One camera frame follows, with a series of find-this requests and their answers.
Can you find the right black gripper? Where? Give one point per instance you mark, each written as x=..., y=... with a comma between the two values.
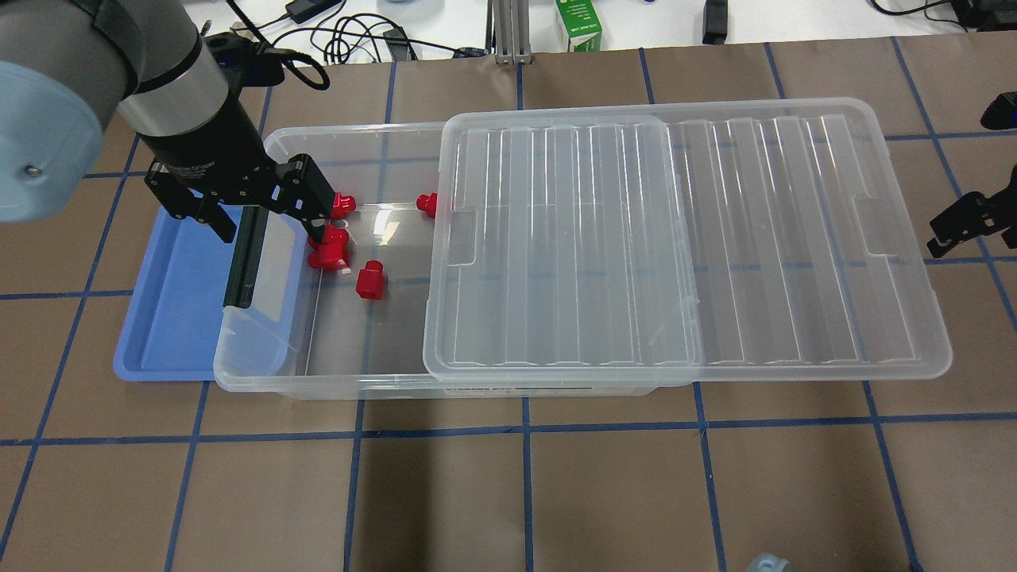
x=971, y=220

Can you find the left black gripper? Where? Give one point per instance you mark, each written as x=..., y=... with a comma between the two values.
x=208, y=145

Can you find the red block from tray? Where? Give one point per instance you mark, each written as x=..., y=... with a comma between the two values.
x=371, y=281

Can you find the clear plastic box lid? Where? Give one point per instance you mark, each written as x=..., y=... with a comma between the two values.
x=806, y=264

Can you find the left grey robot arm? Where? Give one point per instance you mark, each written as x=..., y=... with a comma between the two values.
x=68, y=66

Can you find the clear plastic storage box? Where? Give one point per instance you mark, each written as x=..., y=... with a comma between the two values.
x=334, y=334

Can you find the red block box centre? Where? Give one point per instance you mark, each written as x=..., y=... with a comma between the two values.
x=427, y=204

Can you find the red block upper left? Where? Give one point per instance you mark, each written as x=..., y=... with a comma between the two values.
x=343, y=205

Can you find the red block middle left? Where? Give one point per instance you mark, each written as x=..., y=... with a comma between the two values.
x=333, y=235

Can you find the red block lower left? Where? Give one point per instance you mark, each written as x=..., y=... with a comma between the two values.
x=330, y=257

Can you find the blue plastic tray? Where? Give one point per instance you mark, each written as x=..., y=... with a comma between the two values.
x=171, y=328

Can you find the black power adapter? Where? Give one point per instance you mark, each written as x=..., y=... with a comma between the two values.
x=301, y=11

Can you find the black device on desk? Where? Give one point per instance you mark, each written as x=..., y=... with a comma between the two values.
x=715, y=22

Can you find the green white carton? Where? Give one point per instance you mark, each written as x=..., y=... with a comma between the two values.
x=579, y=25

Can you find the black box latch handle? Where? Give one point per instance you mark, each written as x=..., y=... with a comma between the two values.
x=248, y=242

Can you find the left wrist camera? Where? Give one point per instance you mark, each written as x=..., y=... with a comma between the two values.
x=243, y=62

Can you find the aluminium frame post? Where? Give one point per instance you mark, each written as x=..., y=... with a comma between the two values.
x=508, y=32

